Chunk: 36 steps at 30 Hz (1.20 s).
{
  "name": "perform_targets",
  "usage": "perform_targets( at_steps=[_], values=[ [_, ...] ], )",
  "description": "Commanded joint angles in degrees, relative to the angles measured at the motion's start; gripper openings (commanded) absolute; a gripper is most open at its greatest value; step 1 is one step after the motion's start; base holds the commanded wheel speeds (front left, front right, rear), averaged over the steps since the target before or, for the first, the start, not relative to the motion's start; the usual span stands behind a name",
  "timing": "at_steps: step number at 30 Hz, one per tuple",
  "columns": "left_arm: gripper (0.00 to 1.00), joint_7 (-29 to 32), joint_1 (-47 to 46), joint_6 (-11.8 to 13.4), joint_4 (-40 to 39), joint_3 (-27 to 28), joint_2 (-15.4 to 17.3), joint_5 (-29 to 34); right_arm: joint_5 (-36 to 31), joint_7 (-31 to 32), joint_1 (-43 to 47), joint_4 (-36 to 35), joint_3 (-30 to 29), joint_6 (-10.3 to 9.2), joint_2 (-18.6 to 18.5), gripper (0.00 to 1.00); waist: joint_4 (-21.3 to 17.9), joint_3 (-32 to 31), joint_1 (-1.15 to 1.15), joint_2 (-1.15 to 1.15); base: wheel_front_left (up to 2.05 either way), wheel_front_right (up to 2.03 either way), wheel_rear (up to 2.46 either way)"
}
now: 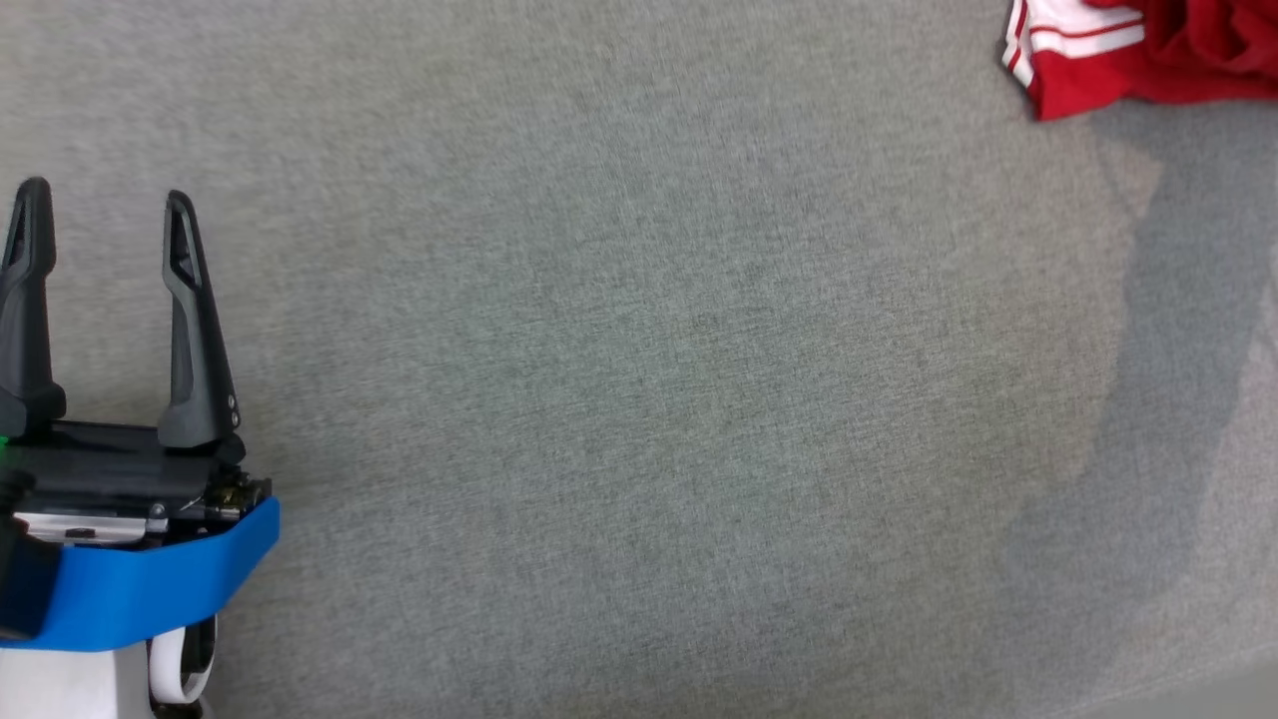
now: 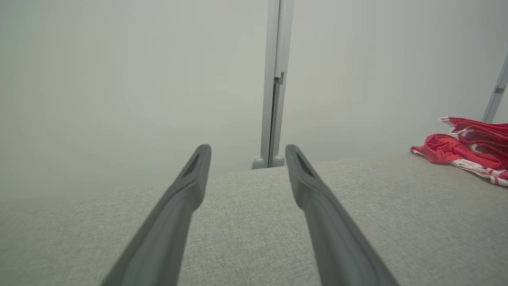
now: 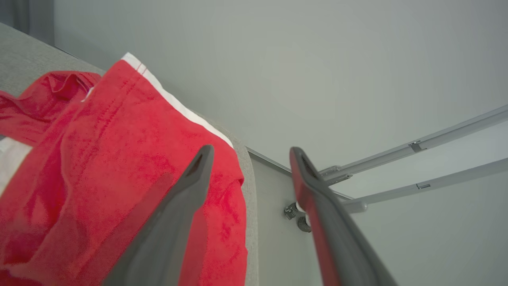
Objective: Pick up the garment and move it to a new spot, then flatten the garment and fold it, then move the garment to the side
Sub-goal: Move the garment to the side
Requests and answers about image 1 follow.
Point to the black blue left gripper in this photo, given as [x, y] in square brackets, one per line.
[150, 589]

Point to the red white jersey shirt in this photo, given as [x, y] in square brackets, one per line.
[1068, 85]

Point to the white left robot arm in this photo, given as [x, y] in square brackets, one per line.
[70, 684]

